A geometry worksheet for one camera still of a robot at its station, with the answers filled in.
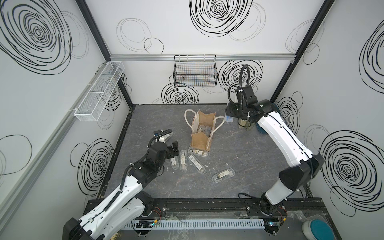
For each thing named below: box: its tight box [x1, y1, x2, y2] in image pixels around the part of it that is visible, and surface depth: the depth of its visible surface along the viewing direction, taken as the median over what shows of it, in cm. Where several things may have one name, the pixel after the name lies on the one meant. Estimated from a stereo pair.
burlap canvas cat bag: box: [184, 109, 226, 152], surface depth 96 cm
